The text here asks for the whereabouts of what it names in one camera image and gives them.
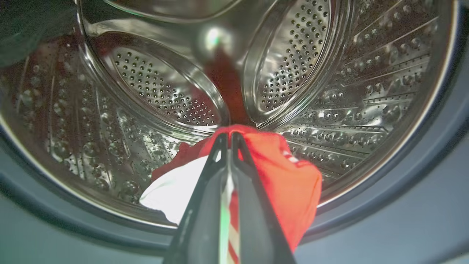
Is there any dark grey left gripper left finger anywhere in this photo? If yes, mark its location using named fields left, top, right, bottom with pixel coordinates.
left=163, top=133, right=229, bottom=264

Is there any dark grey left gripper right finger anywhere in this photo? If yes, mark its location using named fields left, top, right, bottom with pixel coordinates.
left=231, top=132, right=296, bottom=264

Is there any red and white garment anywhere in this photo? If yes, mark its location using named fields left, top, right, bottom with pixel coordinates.
left=139, top=124, right=323, bottom=264

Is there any stainless steel washing machine drum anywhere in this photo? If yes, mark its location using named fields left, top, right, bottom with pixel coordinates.
left=0, top=0, right=461, bottom=228

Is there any grey rubber door gasket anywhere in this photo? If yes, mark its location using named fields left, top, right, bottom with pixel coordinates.
left=0, top=0, right=469, bottom=264

